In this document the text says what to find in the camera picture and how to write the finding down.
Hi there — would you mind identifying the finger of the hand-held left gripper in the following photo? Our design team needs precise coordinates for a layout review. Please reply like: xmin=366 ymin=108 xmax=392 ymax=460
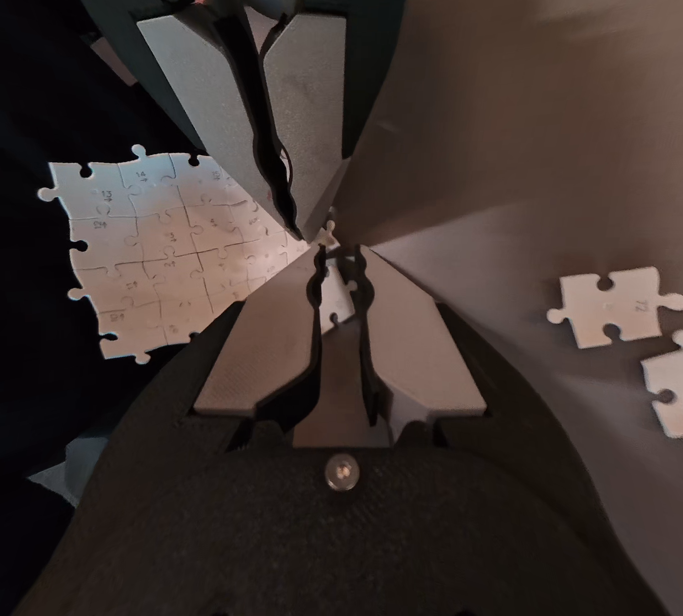
xmin=137 ymin=11 xmax=310 ymax=243
xmin=260 ymin=13 xmax=352 ymax=242

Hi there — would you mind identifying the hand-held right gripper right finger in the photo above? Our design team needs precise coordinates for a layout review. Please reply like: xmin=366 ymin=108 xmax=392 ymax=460
xmin=349 ymin=245 xmax=488 ymax=445

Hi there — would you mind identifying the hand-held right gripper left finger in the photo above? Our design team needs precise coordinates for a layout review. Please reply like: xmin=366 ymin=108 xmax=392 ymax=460
xmin=192 ymin=245 xmax=327 ymax=432

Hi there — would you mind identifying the partly built puzzle ball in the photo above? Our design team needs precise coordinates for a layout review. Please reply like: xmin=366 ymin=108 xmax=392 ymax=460
xmin=37 ymin=144 xmax=317 ymax=365

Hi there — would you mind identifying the grey chair armrest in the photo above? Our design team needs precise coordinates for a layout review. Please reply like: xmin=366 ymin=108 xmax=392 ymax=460
xmin=88 ymin=31 xmax=141 ymax=89

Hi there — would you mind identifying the person's dark-clothed torso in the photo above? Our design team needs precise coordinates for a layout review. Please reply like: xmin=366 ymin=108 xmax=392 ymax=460
xmin=0 ymin=93 xmax=203 ymax=616

